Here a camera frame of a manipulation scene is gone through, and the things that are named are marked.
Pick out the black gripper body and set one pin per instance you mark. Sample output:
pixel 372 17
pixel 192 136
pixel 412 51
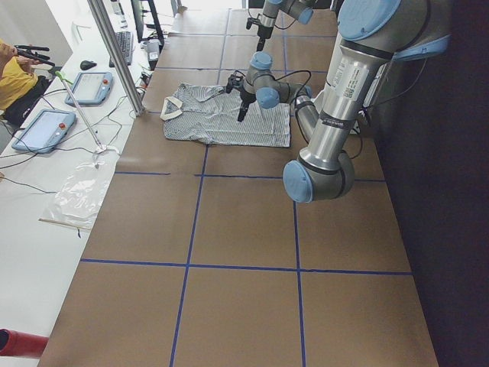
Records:
pixel 244 99
pixel 262 34

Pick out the striped polo shirt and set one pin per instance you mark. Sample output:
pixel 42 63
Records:
pixel 209 115

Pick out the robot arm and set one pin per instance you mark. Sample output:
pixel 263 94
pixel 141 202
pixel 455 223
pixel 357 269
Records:
pixel 370 34
pixel 300 11

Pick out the black keyboard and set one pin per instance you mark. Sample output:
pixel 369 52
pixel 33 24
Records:
pixel 125 42

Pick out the far teach pendant tablet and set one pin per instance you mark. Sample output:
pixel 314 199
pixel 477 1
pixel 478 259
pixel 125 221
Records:
pixel 92 88

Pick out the teach pendant tablet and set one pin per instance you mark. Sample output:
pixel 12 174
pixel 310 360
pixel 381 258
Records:
pixel 92 88
pixel 45 132

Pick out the black computer mouse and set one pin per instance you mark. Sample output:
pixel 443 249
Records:
pixel 87 65

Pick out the brown paper table cover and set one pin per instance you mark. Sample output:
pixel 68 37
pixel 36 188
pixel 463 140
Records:
pixel 199 258

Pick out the metal reacher grabber tool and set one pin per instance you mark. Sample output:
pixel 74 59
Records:
pixel 101 148

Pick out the clear plastic bag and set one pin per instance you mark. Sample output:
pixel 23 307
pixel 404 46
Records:
pixel 80 198

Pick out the near teach pendant tablet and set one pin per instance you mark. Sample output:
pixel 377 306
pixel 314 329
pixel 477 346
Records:
pixel 45 132

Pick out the black handheld controller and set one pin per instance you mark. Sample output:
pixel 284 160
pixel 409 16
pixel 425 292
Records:
pixel 33 52

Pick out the person in yellow shirt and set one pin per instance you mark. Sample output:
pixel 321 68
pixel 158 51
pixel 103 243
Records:
pixel 21 87

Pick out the red cylinder object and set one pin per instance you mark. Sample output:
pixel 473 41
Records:
pixel 23 345

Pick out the aluminium frame post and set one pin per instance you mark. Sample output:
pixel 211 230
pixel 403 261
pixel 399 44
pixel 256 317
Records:
pixel 106 30

